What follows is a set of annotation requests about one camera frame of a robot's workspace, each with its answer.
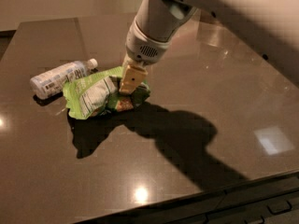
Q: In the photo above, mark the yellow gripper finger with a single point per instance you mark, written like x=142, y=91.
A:
x=132, y=77

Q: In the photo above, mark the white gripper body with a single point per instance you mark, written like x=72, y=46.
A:
x=144, y=48

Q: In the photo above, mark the green rice chip bag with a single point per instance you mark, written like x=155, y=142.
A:
x=98, y=94

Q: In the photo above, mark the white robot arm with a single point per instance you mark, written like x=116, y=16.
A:
x=269, y=27

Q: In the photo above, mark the clear plastic water bottle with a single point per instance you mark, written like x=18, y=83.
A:
x=51, y=82

